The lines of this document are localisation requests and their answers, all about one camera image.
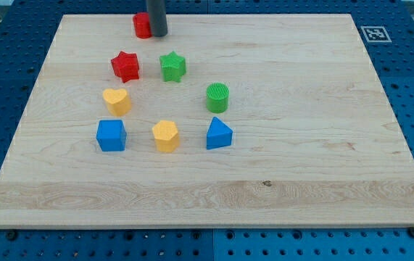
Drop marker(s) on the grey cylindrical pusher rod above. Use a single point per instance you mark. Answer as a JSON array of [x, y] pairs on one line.
[[157, 17]]

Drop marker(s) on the red cylinder block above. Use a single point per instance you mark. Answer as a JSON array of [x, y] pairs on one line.
[[141, 25]]

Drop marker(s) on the green star block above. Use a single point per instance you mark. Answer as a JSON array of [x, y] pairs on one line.
[[173, 67]]

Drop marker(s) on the red star block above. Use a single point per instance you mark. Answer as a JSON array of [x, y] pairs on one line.
[[126, 66]]

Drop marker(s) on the yellow heart block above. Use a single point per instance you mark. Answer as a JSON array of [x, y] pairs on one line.
[[118, 101]]

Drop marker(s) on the green cylinder block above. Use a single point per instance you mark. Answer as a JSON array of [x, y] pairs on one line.
[[217, 97]]

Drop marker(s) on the yellow hexagon block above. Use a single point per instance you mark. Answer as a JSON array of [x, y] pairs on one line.
[[166, 136]]

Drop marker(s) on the blue cube block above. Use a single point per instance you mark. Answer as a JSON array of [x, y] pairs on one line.
[[111, 135]]

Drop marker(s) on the blue triangle block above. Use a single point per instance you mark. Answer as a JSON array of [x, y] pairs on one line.
[[218, 135]]

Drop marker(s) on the light wooden board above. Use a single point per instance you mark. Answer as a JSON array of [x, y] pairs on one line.
[[315, 141]]

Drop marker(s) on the white fiducial marker tag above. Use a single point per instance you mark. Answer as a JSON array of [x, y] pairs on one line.
[[375, 34]]

